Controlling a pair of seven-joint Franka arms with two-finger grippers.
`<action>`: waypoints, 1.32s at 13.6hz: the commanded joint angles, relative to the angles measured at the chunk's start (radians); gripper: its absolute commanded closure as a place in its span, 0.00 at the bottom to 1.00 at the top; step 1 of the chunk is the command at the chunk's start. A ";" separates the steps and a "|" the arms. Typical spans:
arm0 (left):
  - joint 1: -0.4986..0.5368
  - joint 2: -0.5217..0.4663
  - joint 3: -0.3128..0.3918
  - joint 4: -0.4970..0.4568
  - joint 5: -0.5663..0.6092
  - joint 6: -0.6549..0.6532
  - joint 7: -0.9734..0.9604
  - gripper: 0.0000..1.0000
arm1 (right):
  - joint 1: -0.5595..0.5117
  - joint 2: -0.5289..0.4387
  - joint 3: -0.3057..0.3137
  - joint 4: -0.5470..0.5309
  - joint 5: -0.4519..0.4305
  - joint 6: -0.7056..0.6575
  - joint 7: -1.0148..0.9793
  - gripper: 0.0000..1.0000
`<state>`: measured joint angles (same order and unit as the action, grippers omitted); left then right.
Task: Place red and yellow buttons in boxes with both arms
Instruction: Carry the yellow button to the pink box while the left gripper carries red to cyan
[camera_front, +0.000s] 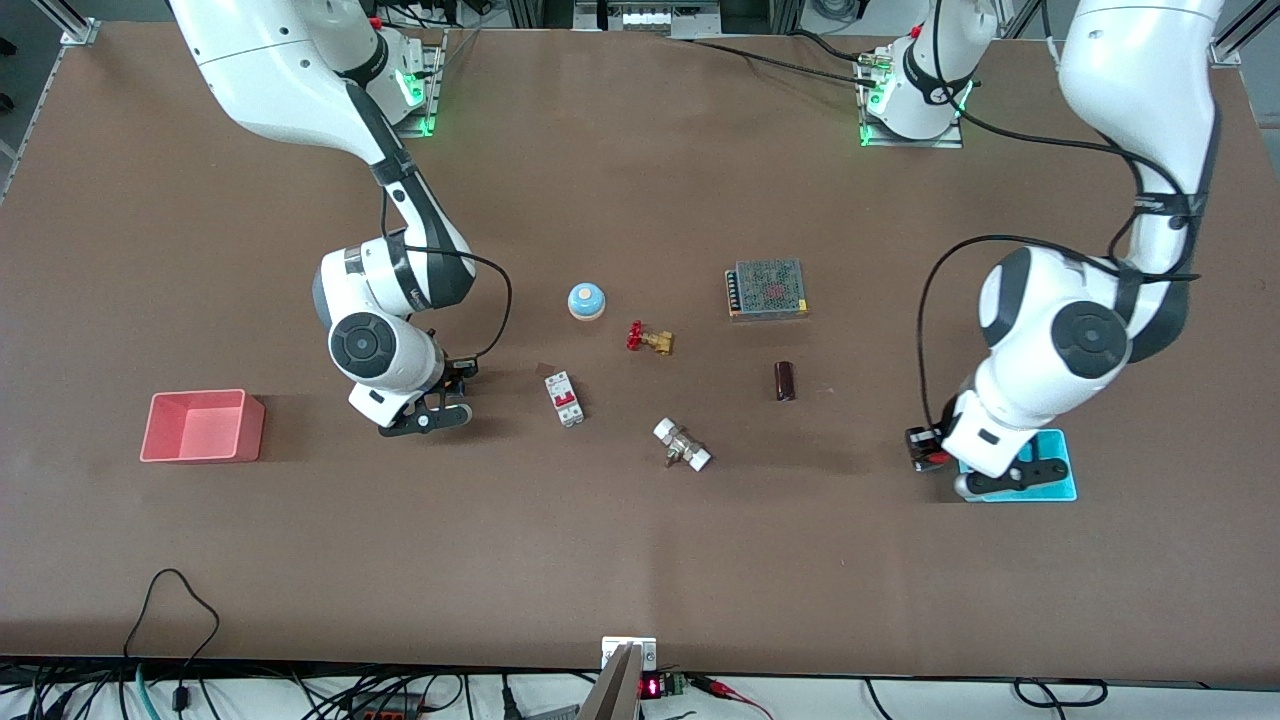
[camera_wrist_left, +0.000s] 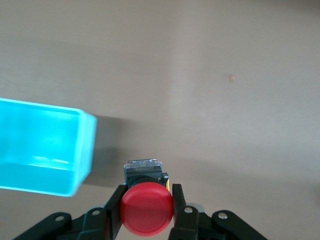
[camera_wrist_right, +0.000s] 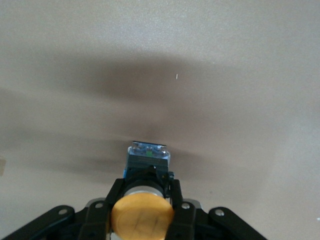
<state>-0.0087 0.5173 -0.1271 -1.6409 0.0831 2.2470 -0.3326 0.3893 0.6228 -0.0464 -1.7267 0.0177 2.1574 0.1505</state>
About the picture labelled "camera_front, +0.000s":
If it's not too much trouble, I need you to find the white red circuit breaker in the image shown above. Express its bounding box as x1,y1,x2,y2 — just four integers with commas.
544,371,586,428

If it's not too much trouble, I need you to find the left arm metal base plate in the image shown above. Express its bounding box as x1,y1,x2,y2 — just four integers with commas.
857,50,965,150

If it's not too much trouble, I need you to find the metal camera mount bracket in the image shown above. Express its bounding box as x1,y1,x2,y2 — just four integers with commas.
576,636,659,720

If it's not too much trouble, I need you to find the long black table cable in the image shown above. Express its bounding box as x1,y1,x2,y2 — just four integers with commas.
668,28,883,87

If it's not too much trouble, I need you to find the metal mesh power supply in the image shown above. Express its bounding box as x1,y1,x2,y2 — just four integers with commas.
725,258,809,321

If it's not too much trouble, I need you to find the metal valve with white caps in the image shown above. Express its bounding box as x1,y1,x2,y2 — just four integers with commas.
652,417,713,473

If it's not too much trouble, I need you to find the aluminium frame corner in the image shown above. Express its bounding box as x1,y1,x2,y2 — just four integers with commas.
1207,0,1280,68
35,0,101,47

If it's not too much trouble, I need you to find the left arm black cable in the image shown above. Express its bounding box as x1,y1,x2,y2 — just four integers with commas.
916,0,1203,433

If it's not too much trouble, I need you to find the pink plastic box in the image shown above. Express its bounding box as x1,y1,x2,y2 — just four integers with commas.
139,389,266,464

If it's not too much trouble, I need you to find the red clip lead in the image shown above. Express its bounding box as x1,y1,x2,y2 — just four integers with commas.
688,675,773,720

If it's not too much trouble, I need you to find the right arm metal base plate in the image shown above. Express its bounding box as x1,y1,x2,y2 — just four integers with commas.
395,30,447,139

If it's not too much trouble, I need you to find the flat looped black cable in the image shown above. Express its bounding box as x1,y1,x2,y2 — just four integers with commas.
1013,677,1110,710

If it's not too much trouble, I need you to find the cyan plastic box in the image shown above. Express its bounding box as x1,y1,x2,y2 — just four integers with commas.
956,429,1079,503

